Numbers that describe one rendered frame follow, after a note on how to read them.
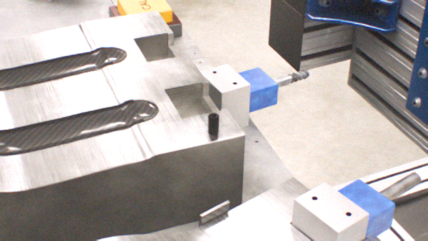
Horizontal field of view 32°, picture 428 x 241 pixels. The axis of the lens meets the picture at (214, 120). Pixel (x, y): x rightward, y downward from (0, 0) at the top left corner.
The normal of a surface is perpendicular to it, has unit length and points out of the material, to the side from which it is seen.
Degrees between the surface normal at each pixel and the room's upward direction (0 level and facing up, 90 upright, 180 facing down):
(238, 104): 90
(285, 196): 0
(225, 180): 90
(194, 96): 90
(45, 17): 0
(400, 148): 0
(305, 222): 90
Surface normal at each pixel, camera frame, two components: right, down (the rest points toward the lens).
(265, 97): 0.49, 0.51
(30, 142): 0.00, -0.79
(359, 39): -0.91, 0.23
